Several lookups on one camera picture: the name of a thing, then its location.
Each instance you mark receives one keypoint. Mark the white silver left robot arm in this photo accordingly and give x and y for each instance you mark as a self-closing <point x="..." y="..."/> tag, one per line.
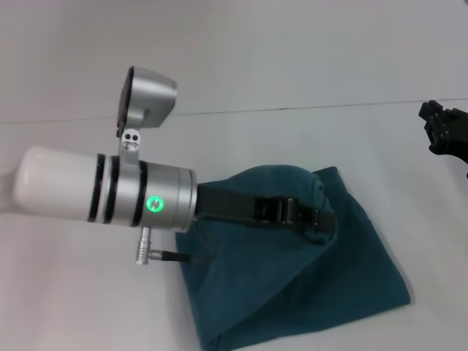
<point x="102" y="190"/>

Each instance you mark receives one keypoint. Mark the teal blue printed t-shirt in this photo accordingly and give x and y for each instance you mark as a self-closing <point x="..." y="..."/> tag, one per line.
<point x="274" y="274"/>

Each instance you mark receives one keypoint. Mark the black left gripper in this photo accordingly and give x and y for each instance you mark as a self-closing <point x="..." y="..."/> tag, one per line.
<point x="241" y="206"/>

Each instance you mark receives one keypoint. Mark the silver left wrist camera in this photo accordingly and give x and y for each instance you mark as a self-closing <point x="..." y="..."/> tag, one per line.
<point x="146" y="102"/>

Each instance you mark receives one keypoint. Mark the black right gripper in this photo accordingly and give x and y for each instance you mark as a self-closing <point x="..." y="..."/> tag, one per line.
<point x="451" y="133"/>

